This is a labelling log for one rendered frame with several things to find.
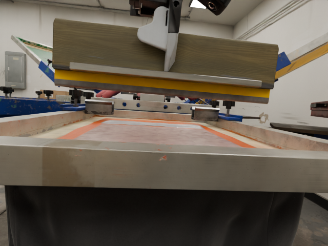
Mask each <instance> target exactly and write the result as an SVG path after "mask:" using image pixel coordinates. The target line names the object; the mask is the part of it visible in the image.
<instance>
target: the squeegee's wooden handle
mask: <svg viewBox="0 0 328 246"><path fill-rule="evenodd" d="M138 29H139V28H137V27H128V26H120V25H112V24H104V23H95V22H87V21H79V20H68V19H59V18H55V19H54V22H53V51H52V67H53V69H57V70H67V71H73V70H71V69H70V68H69V67H70V62H77V63H87V64H97V65H107V66H116V67H127V68H137V69H146V70H156V71H164V61H165V51H163V50H160V49H158V48H156V47H153V46H151V45H148V44H146V43H143V42H141V41H140V40H139V39H138V36H137V32H138ZM278 52H279V47H278V45H277V44H271V43H263V42H255V41H244V40H235V39H227V38H219V37H211V36H202V35H194V34H186V33H179V34H178V43H177V50H176V57H175V62H174V63H173V65H172V67H171V68H170V70H169V72H176V73H186V74H196V75H206V76H216V77H226V78H236V79H246V80H256V81H262V86H261V87H259V88H258V89H268V90H270V89H273V88H274V82H275V74H276V67H277V60H278Z"/></svg>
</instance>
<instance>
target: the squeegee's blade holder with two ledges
mask: <svg viewBox="0 0 328 246"><path fill-rule="evenodd" d="M69 68H70V69H71V70H73V71H76V72H85V73H96V74H107V75H117V76H127V77H137V78H148V79H159V80H169V81H179V82H194V83H204V84H214V85H225V86H235V87H246V88H259V87H261V86H262V81H256V80H246V79H236V78H226V77H216V76H206V75H196V74H186V73H176V72H166V71H156V70H146V69H137V68H127V67H116V66H107V65H97V64H87V63H77V62H70V67H69Z"/></svg>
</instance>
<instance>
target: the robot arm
mask: <svg viewBox="0 0 328 246"><path fill-rule="evenodd" d="M197 1H198V2H199V3H201V4H202V5H203V6H204V7H206V8H207V9H208V10H209V11H211V12H212V13H213V14H215V15H216V16H218V15H220V14H221V13H222V12H223V11H224V10H225V9H226V7H227V6H228V5H229V3H230V2H231V0H197ZM182 2H183V0H129V4H130V15H131V16H137V17H149V18H152V16H153V22H152V23H150V24H147V25H145V26H142V27H140V28H139V29H138V32H137V36H138V39H139V40H140V41H141V42H143V43H146V44H148V45H151V46H153V47H156V48H158V49H160V50H163V51H165V61H164V71H166V72H168V71H169V70H170V68H171V67H172V65H173V63H174V62H175V57H176V50H177V43H178V34H179V27H180V18H181V9H182ZM141 6H142V8H141ZM133 7H134V8H133ZM135 8H136V9H135ZM137 8H139V9H137Z"/></svg>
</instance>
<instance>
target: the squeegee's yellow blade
mask: <svg viewBox="0 0 328 246"><path fill-rule="evenodd" d="M54 78H55V79H63V80H74V81H85V82H101V83H111V84H123V85H133V86H144V87H155V88H166V89H177V90H188V91H199V92H210V93H221V94H231V95H243V96H254V97H264V98H269V94H270V90H268V89H258V88H246V87H235V86H225V85H214V84H204V83H194V82H179V81H169V80H159V79H148V78H137V77H127V76H117V75H107V74H96V73H85V72H76V71H67V70H57V69H55V77H54Z"/></svg>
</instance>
